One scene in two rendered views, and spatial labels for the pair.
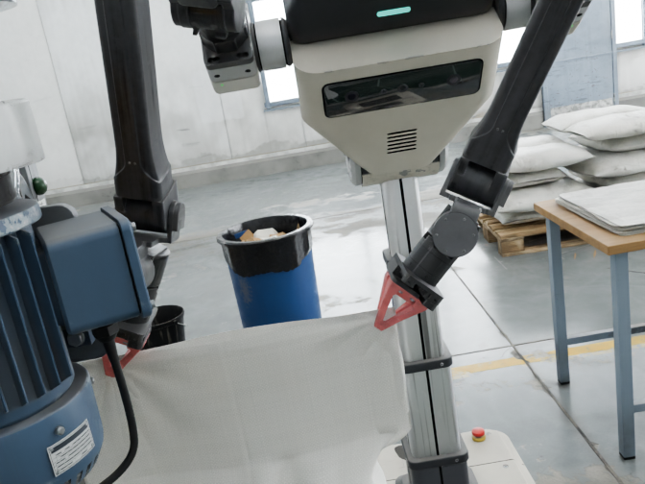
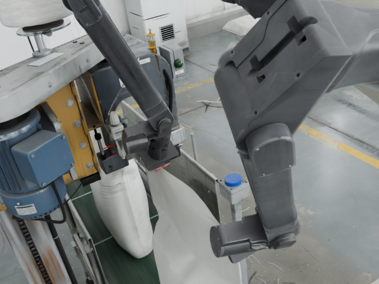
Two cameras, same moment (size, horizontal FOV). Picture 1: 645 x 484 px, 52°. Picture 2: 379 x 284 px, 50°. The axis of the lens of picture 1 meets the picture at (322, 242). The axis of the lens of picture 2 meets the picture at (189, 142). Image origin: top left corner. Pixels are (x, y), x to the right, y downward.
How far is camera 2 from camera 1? 90 cm
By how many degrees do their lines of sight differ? 61
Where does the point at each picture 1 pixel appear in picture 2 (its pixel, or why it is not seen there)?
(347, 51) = not seen: hidden behind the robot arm
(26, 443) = (8, 201)
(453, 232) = (215, 239)
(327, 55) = not seen: hidden behind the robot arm
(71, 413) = (24, 200)
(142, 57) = (112, 60)
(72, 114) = not seen: outside the picture
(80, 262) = (18, 159)
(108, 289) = (27, 172)
